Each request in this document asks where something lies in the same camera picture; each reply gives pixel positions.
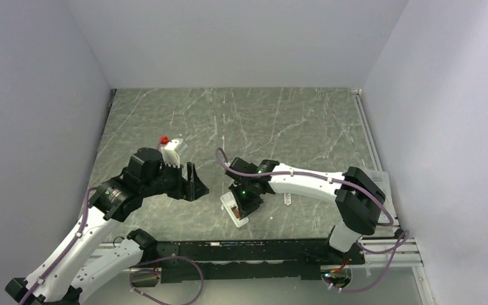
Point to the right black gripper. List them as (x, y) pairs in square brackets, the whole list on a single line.
[(245, 208)]

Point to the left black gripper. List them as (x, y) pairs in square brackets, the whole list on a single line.
[(196, 188)]

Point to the white remote control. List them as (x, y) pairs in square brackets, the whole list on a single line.
[(229, 204)]

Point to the white battery compartment cover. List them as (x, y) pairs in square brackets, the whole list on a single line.
[(287, 199)]

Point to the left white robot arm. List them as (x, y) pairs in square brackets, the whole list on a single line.
[(66, 277)]

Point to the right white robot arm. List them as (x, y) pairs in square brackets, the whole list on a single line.
[(358, 199)]

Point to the clear plastic organizer box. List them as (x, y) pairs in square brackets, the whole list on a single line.
[(382, 180)]

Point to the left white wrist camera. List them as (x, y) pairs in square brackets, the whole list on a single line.
[(171, 149)]

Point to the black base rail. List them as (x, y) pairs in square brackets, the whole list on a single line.
[(177, 268)]

